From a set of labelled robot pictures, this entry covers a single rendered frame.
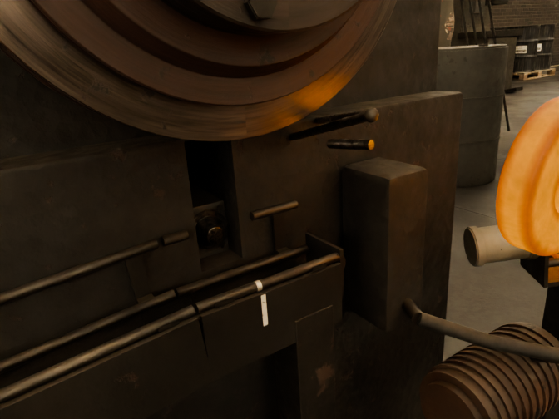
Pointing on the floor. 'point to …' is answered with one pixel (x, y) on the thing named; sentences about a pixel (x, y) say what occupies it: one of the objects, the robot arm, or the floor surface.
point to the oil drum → (476, 105)
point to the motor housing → (492, 381)
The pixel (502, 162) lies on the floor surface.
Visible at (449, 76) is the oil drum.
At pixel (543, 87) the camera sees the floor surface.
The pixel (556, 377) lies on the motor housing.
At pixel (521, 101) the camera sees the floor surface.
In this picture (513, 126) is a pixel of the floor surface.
